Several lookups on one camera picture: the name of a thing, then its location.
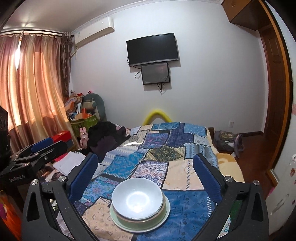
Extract white air conditioner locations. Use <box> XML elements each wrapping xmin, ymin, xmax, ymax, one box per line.
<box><xmin>73</xmin><ymin>17</ymin><xmax>115</xmax><ymax>49</ymax></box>

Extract yellow foam tube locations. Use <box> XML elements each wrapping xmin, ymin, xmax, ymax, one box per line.
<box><xmin>143</xmin><ymin>109</ymin><xmax>173</xmax><ymax>126</ymax></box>

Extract beige and green fleece blanket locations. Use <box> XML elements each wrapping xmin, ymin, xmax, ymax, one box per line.
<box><xmin>207</xmin><ymin>127</ymin><xmax>245</xmax><ymax>223</ymax></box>

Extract red box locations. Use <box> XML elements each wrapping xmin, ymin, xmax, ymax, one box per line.
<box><xmin>52</xmin><ymin>130</ymin><xmax>72</xmax><ymax>143</ymax></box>

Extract pile of boxes and packets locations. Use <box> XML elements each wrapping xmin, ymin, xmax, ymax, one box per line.
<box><xmin>65</xmin><ymin>90</ymin><xmax>93</xmax><ymax>121</ymax></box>

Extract grey-green cushion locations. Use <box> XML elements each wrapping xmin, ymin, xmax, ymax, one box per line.
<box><xmin>82</xmin><ymin>93</ymin><xmax>107</xmax><ymax>122</ymax></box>

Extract white slotted panel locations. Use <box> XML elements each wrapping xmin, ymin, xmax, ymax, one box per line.
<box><xmin>265</xmin><ymin>153</ymin><xmax>296</xmax><ymax>237</ymax></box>

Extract white bowl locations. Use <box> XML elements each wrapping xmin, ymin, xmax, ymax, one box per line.
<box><xmin>112</xmin><ymin>178</ymin><xmax>163</xmax><ymax>220</ymax></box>

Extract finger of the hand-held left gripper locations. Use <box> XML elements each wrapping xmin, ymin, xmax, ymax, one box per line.
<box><xmin>10</xmin><ymin>137</ymin><xmax>55</xmax><ymax>161</ymax></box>
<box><xmin>14</xmin><ymin>141</ymin><xmax>67</xmax><ymax>172</ymax></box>

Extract black wall television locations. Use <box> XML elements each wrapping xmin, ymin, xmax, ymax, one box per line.
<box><xmin>126</xmin><ymin>33</ymin><xmax>180</xmax><ymax>67</ymax></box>

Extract green storage box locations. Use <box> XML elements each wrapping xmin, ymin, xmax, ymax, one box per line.
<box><xmin>70</xmin><ymin>115</ymin><xmax>99</xmax><ymax>137</ymax></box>

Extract blue patchwork blanket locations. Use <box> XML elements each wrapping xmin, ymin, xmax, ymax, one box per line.
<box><xmin>54</xmin><ymin>122</ymin><xmax>232</xmax><ymax>241</ymax></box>

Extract brown patterned curtain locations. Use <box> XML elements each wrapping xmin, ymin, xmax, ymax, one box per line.
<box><xmin>60</xmin><ymin>31</ymin><xmax>75</xmax><ymax>98</ymax></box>

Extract patterned bag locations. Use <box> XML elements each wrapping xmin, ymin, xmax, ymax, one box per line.
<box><xmin>213</xmin><ymin>130</ymin><xmax>244</xmax><ymax>158</ymax></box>

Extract pink bowl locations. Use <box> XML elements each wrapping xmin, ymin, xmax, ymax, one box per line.
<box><xmin>116</xmin><ymin>204</ymin><xmax>165</xmax><ymax>222</ymax></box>

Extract light green plate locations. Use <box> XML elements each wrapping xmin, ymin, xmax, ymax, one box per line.
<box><xmin>109</xmin><ymin>195</ymin><xmax>171</xmax><ymax>233</ymax></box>

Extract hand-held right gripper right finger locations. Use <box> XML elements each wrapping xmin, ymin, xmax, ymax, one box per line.
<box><xmin>193</xmin><ymin>153</ymin><xmax>270</xmax><ymax>241</ymax></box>

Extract orange curtain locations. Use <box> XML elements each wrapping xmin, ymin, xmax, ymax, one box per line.
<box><xmin>0</xmin><ymin>30</ymin><xmax>70</xmax><ymax>151</ymax></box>

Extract small black wall monitor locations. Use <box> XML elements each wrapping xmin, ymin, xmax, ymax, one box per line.
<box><xmin>141</xmin><ymin>62</ymin><xmax>171</xmax><ymax>85</ymax></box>

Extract brown wooden door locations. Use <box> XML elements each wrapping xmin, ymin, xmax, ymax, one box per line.
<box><xmin>258</xmin><ymin>23</ymin><xmax>288</xmax><ymax>183</ymax></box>

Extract white papers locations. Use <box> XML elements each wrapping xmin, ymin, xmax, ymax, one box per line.
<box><xmin>53</xmin><ymin>152</ymin><xmax>87</xmax><ymax>176</ymax></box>

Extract pink rabbit plush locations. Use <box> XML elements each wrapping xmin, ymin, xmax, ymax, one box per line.
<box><xmin>79</xmin><ymin>127</ymin><xmax>89</xmax><ymax>148</ymax></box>

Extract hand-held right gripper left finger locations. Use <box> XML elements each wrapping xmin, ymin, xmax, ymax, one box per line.
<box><xmin>21</xmin><ymin>153</ymin><xmax>100</xmax><ymax>241</ymax></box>

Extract pile of black clothes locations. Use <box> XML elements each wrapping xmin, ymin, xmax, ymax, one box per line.
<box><xmin>87</xmin><ymin>121</ymin><xmax>131</xmax><ymax>163</ymax></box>

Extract green bowl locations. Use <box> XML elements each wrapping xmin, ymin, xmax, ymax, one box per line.
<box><xmin>111</xmin><ymin>202</ymin><xmax>167</xmax><ymax>229</ymax></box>

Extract wooden overhead cabinet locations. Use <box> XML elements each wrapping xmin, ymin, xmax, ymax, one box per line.
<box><xmin>221</xmin><ymin>0</ymin><xmax>269</xmax><ymax>32</ymax></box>

